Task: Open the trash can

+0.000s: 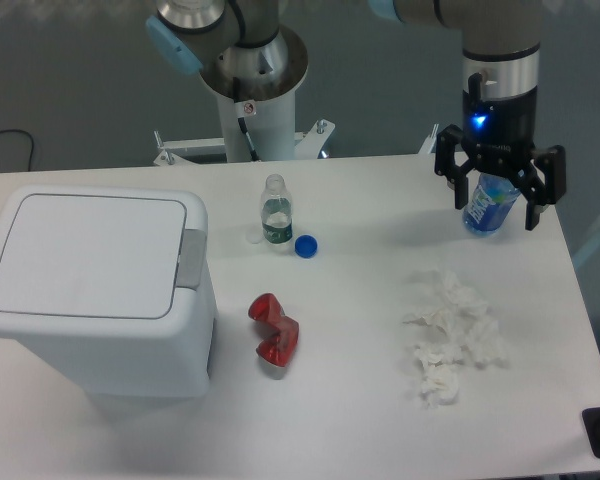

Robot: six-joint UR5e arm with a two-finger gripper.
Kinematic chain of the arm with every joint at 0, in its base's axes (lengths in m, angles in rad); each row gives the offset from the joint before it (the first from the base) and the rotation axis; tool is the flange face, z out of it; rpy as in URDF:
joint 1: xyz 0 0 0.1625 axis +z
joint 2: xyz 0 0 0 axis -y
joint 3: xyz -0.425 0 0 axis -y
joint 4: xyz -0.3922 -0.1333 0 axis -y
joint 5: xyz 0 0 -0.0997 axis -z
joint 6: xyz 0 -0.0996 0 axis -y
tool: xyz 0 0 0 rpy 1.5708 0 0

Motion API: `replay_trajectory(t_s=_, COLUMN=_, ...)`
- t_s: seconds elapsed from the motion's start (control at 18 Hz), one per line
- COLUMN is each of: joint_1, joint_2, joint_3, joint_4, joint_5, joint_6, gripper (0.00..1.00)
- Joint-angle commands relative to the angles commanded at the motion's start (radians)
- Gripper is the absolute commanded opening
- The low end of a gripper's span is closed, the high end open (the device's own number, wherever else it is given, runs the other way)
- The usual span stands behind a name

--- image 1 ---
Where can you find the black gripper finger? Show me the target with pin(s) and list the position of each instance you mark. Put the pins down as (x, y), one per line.
(445, 162)
(541, 179)

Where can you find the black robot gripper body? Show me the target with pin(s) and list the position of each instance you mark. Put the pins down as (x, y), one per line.
(498, 134)

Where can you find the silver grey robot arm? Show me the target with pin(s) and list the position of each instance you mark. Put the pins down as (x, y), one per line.
(253, 64)

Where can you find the crushed red can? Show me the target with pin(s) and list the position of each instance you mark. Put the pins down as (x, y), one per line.
(280, 335)

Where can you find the white plastic trash can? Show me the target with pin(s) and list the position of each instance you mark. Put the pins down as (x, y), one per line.
(110, 286)

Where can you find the blue water bottle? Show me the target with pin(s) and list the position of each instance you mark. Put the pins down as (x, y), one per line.
(490, 204)

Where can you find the crumpled white tissue pile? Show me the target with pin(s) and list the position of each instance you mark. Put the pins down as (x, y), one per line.
(459, 329)

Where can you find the blue bottle cap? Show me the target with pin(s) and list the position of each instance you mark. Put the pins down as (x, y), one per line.
(306, 246)

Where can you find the clear bottle green label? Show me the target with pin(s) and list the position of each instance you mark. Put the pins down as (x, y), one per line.
(276, 213)

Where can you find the white bottle cap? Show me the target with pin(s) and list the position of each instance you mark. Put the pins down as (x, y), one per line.
(254, 237)

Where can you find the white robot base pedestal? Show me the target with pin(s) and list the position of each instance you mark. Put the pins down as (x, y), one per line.
(263, 131)

